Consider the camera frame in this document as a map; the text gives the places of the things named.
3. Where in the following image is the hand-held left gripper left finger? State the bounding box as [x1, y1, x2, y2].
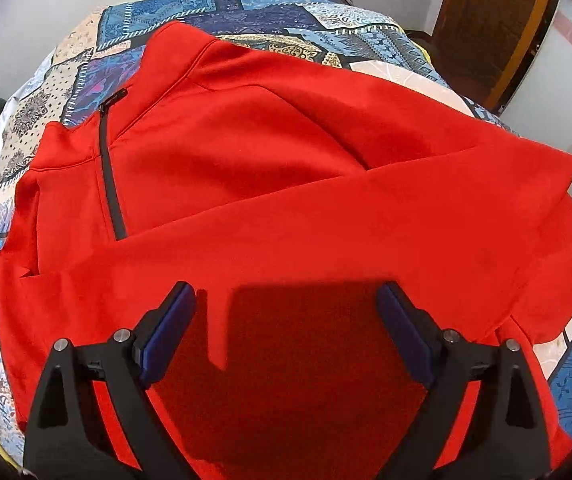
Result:
[23, 281, 197, 480]

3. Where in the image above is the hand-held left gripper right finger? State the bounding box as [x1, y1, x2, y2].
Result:
[376, 281, 552, 480]

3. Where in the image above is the red zip jacket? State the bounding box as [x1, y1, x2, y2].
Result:
[0, 22, 572, 473]

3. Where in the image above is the brown wooden door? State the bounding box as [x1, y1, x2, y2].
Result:
[432, 0, 562, 112]

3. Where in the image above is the blue patchwork printed blanket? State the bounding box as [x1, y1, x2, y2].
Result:
[0, 0, 572, 466]

